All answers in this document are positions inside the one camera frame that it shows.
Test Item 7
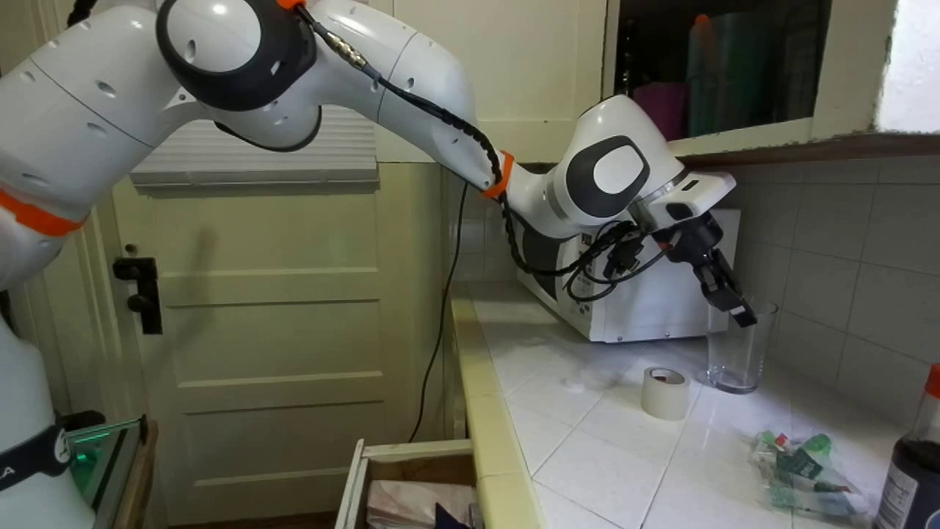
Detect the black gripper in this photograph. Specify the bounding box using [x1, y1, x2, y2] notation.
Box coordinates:
[653, 200, 760, 333]

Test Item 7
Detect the clear plastic cup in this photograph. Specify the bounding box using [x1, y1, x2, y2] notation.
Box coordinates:
[704, 301, 777, 396]

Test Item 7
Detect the white microwave oven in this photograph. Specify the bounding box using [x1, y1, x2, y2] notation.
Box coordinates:
[513, 205, 745, 348]

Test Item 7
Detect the white tape roll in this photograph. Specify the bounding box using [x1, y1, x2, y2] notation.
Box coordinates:
[639, 364, 692, 423]

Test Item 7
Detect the pink plastic tumbler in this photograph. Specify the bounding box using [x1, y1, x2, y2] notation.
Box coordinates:
[631, 81, 689, 145]

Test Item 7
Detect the crumpled clear bag green print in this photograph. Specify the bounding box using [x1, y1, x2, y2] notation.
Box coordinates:
[750, 429, 869, 524]

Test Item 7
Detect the green plastic tumbler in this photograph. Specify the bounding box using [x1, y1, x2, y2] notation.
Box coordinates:
[713, 10, 777, 138]

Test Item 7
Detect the dark sauce bottle red cap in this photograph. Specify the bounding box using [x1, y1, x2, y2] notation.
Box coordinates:
[873, 361, 940, 529]

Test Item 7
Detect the cream upper cabinet door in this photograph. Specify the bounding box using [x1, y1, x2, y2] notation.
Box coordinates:
[375, 0, 612, 169]

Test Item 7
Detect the pale pink paper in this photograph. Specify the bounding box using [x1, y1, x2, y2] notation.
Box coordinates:
[366, 476, 444, 529]

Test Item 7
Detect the white open drawer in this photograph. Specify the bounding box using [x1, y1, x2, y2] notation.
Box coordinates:
[335, 435, 484, 529]

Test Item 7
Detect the white pleated door shade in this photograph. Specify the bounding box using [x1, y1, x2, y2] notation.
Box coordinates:
[130, 104, 381, 192]

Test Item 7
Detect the cream panel door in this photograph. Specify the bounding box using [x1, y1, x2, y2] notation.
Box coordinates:
[108, 158, 465, 529]

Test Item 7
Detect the black door latch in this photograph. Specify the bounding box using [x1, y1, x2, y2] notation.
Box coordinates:
[108, 252, 165, 338]

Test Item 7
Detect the green tinted device screen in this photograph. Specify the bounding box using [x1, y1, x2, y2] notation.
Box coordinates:
[61, 416, 149, 514]

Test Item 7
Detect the orange wrist cable strap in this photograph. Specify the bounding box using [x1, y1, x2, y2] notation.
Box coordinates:
[481, 148, 520, 205]

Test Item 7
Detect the cream upper wall cabinet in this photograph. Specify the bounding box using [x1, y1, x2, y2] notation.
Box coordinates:
[600, 0, 898, 161]

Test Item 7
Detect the black power cord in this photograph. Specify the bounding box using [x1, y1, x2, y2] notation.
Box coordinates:
[404, 183, 473, 443]

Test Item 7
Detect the orange base cable strap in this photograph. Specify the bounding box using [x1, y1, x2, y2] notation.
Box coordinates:
[0, 189, 89, 238]

